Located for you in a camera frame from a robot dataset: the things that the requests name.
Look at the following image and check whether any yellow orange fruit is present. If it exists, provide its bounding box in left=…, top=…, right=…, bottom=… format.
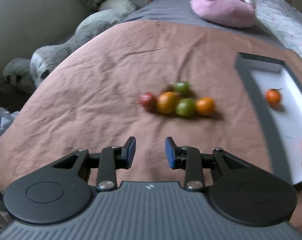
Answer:
left=156, top=92, right=181, bottom=114

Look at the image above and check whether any grey raccoon plush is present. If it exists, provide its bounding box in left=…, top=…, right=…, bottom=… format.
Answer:
left=3, top=58, right=36, bottom=95

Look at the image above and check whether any black box with white lining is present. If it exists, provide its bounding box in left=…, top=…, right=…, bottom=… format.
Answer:
left=235, top=53, right=302, bottom=185

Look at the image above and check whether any white polka dot duvet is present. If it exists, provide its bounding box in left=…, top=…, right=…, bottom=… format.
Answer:
left=255, top=0, right=302, bottom=58

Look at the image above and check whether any grey white plush toy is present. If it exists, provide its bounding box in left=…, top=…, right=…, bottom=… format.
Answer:
left=30, top=9, right=129, bottom=87

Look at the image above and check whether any orange round fruit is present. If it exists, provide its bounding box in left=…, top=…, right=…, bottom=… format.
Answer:
left=195, top=97, right=216, bottom=116

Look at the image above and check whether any grey bed sheet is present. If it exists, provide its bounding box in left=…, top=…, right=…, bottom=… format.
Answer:
left=122, top=0, right=285, bottom=48

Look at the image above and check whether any white round plush toy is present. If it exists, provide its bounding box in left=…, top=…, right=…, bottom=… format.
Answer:
left=98, top=0, right=137, bottom=13

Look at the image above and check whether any pink satin blanket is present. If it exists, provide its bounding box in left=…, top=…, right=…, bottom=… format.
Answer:
left=0, top=20, right=302, bottom=239

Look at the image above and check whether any white plastic bag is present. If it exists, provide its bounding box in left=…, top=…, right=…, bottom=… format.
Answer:
left=0, top=107, right=20, bottom=137

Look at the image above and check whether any pink plush bunny pillow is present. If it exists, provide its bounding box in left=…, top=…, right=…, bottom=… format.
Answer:
left=190, top=0, right=256, bottom=28

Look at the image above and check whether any tangerine with stem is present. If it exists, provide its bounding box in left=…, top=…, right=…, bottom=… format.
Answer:
left=265, top=88, right=282, bottom=108

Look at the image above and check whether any small green fruit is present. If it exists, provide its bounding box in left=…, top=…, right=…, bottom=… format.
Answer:
left=173, top=81, right=191, bottom=97

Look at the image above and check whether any green tomato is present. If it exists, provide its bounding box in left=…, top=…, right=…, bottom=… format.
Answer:
left=175, top=98, right=195, bottom=117

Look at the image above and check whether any dark red plum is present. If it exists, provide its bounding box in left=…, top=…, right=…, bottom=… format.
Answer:
left=139, top=92, right=157, bottom=112

